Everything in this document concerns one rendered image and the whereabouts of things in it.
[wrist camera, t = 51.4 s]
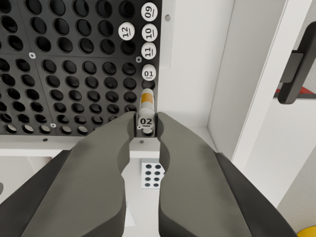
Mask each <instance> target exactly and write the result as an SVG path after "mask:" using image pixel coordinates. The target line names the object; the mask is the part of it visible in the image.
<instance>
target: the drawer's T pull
mask: <svg viewBox="0 0 316 237"><path fill-rule="evenodd" d="M315 59H316V21H314V22H311V23H310V24H309V25H308V26H307V28H306V30H305V32H304V34H303V37H302V39H301V41H300V44H299V46H298V49H297V50H292V52H291V54H290V57H289V59H288V61H287V64H286V66H285V69H284V72H283V74H282V77H281V79H280V81H279V82H281V83H283V85H282V87H281V90H280V92H279V94H278V97H277V99H278V101H279V103H280V104H284V105H290V104H293V103H294V102H295V101H296V99H297V96H298V94H299V92H300V90H301V88H302V86H303V84H304V82H305V80H306V78H307V75H308V73H309V71H310V69H311V67H312V65H313V63H314V61H315Z"/></svg>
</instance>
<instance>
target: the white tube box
mask: <svg viewBox="0 0 316 237"><path fill-rule="evenodd" d="M165 174H166V173H165V171H164V169H163V167H162V166H161V164H160V163H159V158H142V173H141V190H160V181H161V179H162V178H163V177H164V175H165Z"/></svg>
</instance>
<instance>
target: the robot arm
mask: <svg viewBox="0 0 316 237"><path fill-rule="evenodd" d="M137 127H138V112H135V111H129V112H127V113H125V114H123V115H121V116H119V117H117V118H116V119H114V120H112V121H110V122H109V123H107V124H105V125H103V126H101V127H100V128H98V129H96V130H94V131H93V132H91V133H90V134H89V135H87V136H86V137H84V138H83V139H82V140H81V141H79V142H78V143H77V144H76V145H75V146H74V147H73V148H71V149H70V150H62V151H61V152H60V153H59V154H57V155H56V156H55V157H54V158H53V159H52V160H50V161H49V162H48V163H47V164H46V165H45V166H43V167H42V168H41V169H40V170H39V171H38V172H37V173H36V174H35V175H33V176H32V177H31V178H30V179H29V180H28V181H26V182H25V183H24V184H23V185H22V186H21V187H19V188H18V189H17V190H16V191H15V192H14V193H12V194H11V195H10V196H9V197H8V198H7V199H5V200H4V201H3V202H2V203H1V204H0V237H122V235H123V233H124V228H125V219H126V191H125V180H124V178H123V177H122V175H121V174H122V172H123V170H124V169H125V167H126V166H127V165H128V164H129V162H130V148H129V144H130V142H131V141H132V140H133V139H134V137H137ZM155 137H157V139H158V140H159V142H160V151H159V163H160V164H161V166H162V167H163V169H164V171H165V173H166V174H165V175H164V177H163V178H162V179H161V181H160V190H159V202H158V232H159V235H160V237H298V236H297V234H296V233H295V231H294V230H293V229H292V227H291V226H290V225H289V223H288V222H287V221H286V219H285V218H284V217H283V216H282V215H281V213H280V212H279V211H278V210H277V209H276V208H275V207H274V206H273V205H272V204H271V203H270V201H269V200H268V199H267V198H266V197H265V196H264V195H263V194H262V193H261V192H260V191H259V190H258V189H257V188H256V187H255V186H254V185H253V184H252V183H251V182H250V181H249V180H248V179H247V178H246V177H245V176H244V175H243V174H242V173H241V172H240V171H239V169H238V168H237V167H236V166H235V165H234V164H233V163H232V162H231V161H230V160H229V159H228V158H227V157H226V156H225V155H224V154H223V153H222V152H220V153H216V152H215V151H214V150H213V149H212V148H211V147H210V146H209V144H208V143H206V142H205V141H204V140H203V139H202V138H201V137H200V136H198V135H197V134H196V133H194V132H193V131H191V130H190V129H188V128H187V127H185V126H184V125H182V124H181V123H179V122H178V121H176V120H175V119H173V118H172V117H170V116H168V115H167V114H165V113H163V112H158V113H155Z"/></svg>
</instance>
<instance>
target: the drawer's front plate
mask: <svg viewBox="0 0 316 237"><path fill-rule="evenodd" d="M311 2H312V0H235V1H234V6H233V10H232V14H231V19H230V23H229V29H228V33H227V37H226V42H225V46H224V51H223V55H222V59H221V65H220V69H219V74H218V78H217V82H216V87H215V92H214V96H213V101H212V106H211V110H210V115H209V119H208V123H207V129H208V131H209V134H210V136H211V138H212V141H213V143H214V145H215V148H216V150H217V153H220V152H222V153H223V154H224V155H225V156H226V157H227V158H228V159H229V160H230V161H231V162H232V163H233V164H234V165H235V166H236V167H237V168H238V169H239V171H240V172H241V173H243V170H244V168H245V165H246V163H247V161H248V158H249V156H250V153H251V151H252V148H253V146H254V143H255V141H256V138H257V136H258V133H259V131H260V128H261V126H262V123H263V121H264V119H265V116H266V114H267V111H268V109H269V106H270V104H271V101H272V99H273V96H274V94H275V91H276V89H277V86H278V84H279V81H280V79H281V77H282V74H283V72H284V69H285V66H286V64H287V61H288V59H289V57H290V54H291V52H292V49H293V46H294V44H295V41H296V39H297V37H298V35H299V32H300V29H301V27H302V24H303V22H304V19H305V17H306V14H307V12H308V9H309V7H310V4H311Z"/></svg>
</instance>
